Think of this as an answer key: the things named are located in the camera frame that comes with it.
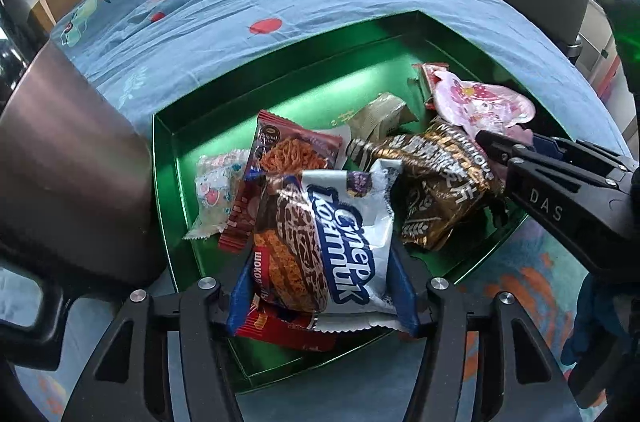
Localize pink cartoon snack pouch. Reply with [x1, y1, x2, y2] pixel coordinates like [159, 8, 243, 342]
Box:
[433, 70, 536, 145]

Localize brown gold cereal bar packet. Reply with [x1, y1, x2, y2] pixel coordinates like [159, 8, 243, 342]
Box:
[346, 117, 501, 252]

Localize small red candy packet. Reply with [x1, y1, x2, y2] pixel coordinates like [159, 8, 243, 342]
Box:
[412, 63, 449, 110]

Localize long red white snack bag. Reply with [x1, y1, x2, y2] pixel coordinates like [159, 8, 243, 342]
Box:
[227, 249, 337, 352]

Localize small beige candy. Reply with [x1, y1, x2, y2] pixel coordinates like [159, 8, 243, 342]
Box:
[347, 92, 418, 142]

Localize white cartoon candy packet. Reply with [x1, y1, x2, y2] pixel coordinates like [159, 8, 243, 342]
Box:
[184, 149, 250, 240]

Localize silver chocolate cookie packet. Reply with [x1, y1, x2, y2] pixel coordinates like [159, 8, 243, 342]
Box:
[253, 159, 407, 333]

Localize dark red noodle snack packet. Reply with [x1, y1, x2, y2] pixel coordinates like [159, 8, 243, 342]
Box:
[218, 110, 345, 252]

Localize black brown electric kettle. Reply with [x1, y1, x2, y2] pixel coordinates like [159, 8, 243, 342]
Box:
[1, 0, 164, 370]

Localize blue patterned bed duvet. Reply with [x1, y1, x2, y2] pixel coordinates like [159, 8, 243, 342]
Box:
[16, 0, 629, 421]

